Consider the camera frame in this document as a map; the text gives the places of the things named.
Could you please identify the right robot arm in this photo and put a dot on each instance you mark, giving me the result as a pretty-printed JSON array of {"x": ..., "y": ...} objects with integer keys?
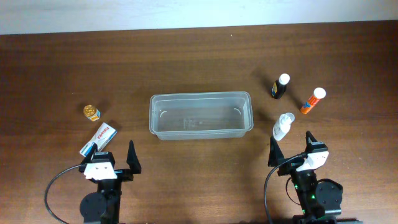
[{"x": 319, "y": 199}]

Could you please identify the dark bottle white cap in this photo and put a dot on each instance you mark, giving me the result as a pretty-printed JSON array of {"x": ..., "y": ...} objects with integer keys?
[{"x": 280, "y": 85}]

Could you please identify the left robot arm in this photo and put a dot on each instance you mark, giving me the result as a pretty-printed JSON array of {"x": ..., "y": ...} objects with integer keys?
[{"x": 103, "y": 205}]

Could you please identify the small gold-lid jar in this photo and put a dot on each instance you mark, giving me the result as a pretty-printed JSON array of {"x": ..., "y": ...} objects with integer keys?
[{"x": 91, "y": 112}]

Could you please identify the white Panadol medicine box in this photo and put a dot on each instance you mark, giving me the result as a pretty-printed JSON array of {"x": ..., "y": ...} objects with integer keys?
[{"x": 101, "y": 138}]

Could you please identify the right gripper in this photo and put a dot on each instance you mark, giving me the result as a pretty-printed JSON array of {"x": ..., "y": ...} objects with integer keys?
[{"x": 289, "y": 168}]

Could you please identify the orange tube white cap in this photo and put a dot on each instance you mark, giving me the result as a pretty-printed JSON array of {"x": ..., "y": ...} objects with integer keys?
[{"x": 318, "y": 94}]

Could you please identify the white spray bottle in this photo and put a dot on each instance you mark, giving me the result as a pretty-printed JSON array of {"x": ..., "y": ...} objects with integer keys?
[{"x": 282, "y": 126}]

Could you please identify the clear plastic container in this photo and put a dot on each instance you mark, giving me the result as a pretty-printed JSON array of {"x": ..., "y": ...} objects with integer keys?
[{"x": 211, "y": 115}]

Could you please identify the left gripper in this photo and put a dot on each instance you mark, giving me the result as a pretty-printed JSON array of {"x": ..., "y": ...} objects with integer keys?
[{"x": 123, "y": 174}]

